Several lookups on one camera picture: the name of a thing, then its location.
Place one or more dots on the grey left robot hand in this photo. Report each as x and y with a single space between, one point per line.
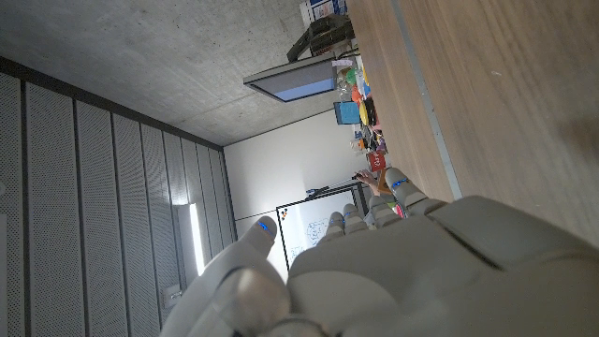
421 281

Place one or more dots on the seated person grey shirt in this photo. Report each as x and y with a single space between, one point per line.
369 180

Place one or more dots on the black framed whiteboard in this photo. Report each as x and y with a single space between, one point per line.
318 217

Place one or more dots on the red printed container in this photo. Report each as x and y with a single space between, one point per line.
377 162

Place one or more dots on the thin black stick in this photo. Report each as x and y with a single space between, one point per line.
333 185

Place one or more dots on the yellow bowl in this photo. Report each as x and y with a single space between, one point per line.
363 113

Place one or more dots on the blue box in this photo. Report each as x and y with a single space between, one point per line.
347 112

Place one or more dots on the black computer monitor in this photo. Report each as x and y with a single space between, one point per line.
302 80

